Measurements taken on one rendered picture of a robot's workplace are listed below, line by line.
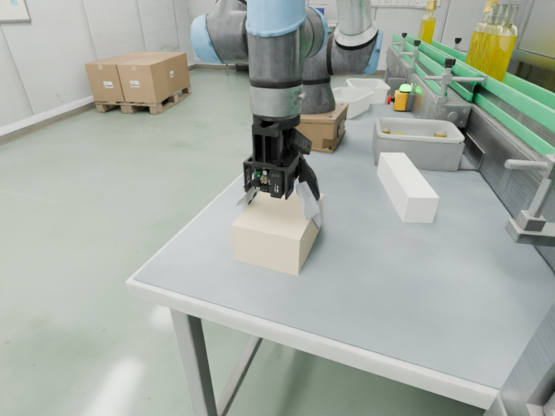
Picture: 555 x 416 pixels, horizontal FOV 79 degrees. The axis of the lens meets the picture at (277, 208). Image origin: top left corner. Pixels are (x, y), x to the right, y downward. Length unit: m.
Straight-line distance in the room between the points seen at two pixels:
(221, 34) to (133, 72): 3.87
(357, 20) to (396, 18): 6.14
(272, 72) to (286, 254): 0.28
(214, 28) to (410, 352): 0.56
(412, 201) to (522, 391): 0.39
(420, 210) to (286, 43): 0.44
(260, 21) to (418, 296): 0.45
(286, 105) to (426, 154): 0.60
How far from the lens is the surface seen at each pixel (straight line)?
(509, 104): 1.02
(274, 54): 0.46
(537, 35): 1.41
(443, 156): 1.01
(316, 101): 1.09
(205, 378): 0.84
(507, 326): 0.60
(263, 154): 0.51
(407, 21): 7.16
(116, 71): 4.54
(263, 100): 0.48
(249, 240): 0.57
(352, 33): 1.01
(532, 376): 0.45
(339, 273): 0.59
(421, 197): 0.73
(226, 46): 0.60
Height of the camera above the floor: 1.14
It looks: 31 degrees down
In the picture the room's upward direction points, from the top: straight up
